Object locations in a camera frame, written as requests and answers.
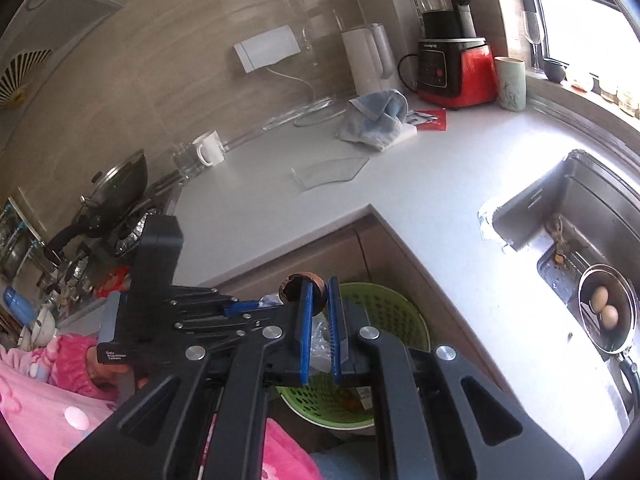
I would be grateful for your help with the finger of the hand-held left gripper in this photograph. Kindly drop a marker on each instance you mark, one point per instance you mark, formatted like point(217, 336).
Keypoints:
point(240, 307)
point(220, 327)

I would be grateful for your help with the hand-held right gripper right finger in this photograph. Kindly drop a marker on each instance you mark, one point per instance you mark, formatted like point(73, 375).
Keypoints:
point(336, 340)

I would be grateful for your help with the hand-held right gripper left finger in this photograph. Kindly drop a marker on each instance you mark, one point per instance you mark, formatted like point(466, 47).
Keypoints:
point(302, 340)

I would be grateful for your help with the clear plastic bag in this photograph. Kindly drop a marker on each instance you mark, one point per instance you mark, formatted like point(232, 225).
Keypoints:
point(320, 345)

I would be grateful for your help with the brown nut shell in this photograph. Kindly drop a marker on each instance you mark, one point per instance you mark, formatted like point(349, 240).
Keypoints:
point(289, 287)

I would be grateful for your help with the green plastic basket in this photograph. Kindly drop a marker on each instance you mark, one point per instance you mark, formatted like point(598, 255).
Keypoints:
point(385, 310)

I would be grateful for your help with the clear plastic pouch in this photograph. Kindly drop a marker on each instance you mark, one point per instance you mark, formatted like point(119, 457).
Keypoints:
point(330, 170)

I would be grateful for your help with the blue towel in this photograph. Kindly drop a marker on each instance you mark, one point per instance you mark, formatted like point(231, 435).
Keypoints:
point(375, 115)

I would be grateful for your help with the black white wrapper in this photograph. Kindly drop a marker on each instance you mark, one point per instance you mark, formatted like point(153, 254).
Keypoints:
point(417, 117)

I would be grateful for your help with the red snack wrapper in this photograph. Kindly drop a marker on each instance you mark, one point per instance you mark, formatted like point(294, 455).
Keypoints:
point(434, 121)

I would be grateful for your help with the person's left forearm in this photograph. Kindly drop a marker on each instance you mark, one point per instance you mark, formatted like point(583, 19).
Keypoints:
point(75, 365)

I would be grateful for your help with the gas stove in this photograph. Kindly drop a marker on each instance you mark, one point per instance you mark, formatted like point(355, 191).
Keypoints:
point(132, 237)

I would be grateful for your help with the small red packet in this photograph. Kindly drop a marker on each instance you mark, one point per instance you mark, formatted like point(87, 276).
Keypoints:
point(112, 282)

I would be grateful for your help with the black wok with lid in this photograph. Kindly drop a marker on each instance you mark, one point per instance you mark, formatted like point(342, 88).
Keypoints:
point(115, 185)

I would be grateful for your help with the brown base cabinet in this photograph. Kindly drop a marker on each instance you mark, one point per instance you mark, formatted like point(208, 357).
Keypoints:
point(400, 270)

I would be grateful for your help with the clear drinking glass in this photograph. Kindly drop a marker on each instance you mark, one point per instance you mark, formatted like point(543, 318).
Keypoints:
point(185, 160)

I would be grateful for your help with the grey blue trousers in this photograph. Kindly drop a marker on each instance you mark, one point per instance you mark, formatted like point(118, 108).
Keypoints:
point(350, 462)

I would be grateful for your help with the white bowl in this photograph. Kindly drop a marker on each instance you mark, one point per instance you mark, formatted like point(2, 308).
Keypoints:
point(40, 327)

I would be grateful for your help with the white mug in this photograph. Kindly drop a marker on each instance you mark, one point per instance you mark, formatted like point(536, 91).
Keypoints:
point(212, 147)

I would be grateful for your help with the blue plastic box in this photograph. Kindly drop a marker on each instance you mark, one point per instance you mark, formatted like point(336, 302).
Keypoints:
point(19, 302)

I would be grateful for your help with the metal dish rack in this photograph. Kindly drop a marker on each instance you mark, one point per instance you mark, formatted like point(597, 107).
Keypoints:
point(17, 240)

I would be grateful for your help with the pink floral pyjamas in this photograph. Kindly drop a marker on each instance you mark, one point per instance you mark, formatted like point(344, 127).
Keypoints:
point(30, 410)

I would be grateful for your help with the aluminium foil strip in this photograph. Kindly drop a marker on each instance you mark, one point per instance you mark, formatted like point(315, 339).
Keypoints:
point(487, 225)

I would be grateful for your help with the small frying pan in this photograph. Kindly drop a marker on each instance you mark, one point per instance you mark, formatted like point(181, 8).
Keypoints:
point(592, 332)

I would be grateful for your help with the grey range hood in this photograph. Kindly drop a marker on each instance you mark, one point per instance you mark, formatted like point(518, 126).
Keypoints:
point(65, 25)

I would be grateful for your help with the brown egg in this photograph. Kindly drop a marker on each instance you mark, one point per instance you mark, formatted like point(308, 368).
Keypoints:
point(610, 317)
point(598, 299)

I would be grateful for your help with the white electric kettle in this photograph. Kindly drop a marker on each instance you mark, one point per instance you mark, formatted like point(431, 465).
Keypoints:
point(362, 60)

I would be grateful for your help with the steel sink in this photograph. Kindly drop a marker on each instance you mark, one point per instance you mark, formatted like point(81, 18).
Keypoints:
point(590, 195)

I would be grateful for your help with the red black blender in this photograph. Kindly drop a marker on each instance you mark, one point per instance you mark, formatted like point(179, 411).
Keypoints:
point(465, 70)

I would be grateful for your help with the pale ceramic tumbler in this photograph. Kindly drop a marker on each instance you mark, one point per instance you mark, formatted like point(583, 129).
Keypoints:
point(510, 85)

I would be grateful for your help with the small dark cup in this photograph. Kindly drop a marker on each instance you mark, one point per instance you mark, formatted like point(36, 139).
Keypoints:
point(556, 72)

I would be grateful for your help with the small amber glass cup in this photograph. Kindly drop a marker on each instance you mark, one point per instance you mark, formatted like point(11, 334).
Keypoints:
point(609, 91)
point(583, 83)
point(629, 101)

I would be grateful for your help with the wine glass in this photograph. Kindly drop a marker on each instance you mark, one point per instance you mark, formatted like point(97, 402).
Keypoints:
point(531, 27)

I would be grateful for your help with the dark framed window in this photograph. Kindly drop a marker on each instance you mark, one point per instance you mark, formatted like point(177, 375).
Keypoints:
point(575, 20)

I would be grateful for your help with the white wall socket cover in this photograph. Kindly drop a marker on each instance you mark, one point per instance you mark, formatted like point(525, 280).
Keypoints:
point(267, 49)

